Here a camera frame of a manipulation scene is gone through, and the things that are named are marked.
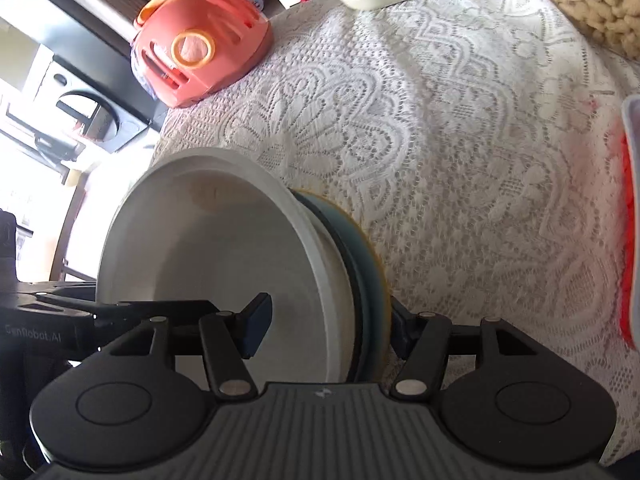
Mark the black washing machine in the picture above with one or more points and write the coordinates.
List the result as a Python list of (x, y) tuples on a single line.
[(85, 110)]

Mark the white lace tablecloth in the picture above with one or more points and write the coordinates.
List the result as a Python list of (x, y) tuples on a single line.
[(450, 160)]

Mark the yellow-rimmed white bowl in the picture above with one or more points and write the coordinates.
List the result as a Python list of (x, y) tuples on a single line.
[(384, 290)]

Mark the red and white plastic container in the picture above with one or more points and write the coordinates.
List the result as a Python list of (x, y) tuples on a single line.
[(627, 210)]

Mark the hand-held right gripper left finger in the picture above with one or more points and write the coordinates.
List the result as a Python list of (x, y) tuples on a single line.
[(257, 322)]

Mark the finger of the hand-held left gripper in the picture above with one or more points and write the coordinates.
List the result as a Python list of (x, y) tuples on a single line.
[(160, 309)]

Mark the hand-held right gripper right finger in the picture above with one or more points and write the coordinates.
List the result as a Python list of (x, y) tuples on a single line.
[(402, 332)]

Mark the orange dome food cover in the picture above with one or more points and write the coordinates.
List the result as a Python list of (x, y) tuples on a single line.
[(220, 60)]

